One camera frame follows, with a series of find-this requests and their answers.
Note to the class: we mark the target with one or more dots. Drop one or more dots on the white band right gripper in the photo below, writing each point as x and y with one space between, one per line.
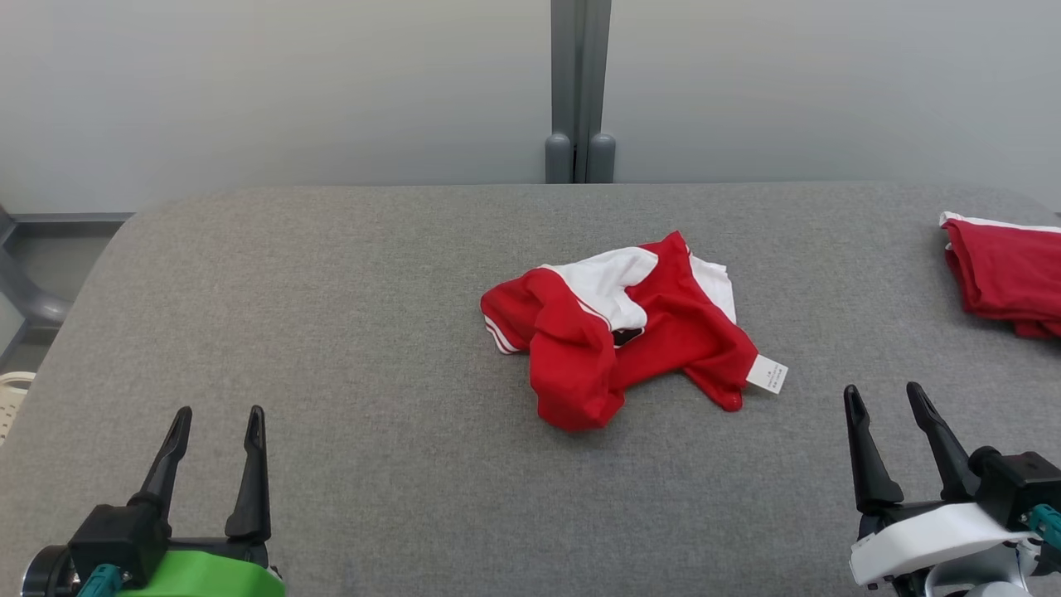
928 539

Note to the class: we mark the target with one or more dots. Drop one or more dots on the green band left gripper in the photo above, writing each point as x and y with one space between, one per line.
199 576

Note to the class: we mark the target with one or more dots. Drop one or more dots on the red garment white hem band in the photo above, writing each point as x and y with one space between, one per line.
1011 274

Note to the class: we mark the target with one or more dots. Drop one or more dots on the red white jersey black print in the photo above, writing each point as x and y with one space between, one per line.
580 373

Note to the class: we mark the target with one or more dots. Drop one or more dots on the white laundry basket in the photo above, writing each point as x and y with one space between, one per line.
12 406

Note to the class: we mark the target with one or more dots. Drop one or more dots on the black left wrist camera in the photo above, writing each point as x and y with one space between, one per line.
116 539

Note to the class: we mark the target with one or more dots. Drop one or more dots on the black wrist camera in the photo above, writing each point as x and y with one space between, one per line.
1019 485
116 539

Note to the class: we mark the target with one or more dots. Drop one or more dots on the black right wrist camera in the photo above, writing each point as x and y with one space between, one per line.
1019 485

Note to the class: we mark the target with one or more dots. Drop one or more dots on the teal left camera connector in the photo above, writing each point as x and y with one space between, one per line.
99 582

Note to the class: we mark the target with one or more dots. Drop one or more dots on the teal camera connector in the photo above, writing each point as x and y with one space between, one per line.
99 582
1048 524

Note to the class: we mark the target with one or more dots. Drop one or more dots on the teal right camera connector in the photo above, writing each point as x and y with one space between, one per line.
1048 524

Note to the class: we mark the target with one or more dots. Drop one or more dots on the grey metal frame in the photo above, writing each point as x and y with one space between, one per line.
33 303

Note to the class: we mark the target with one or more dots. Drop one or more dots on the grey wall post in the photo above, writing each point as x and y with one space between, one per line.
580 83

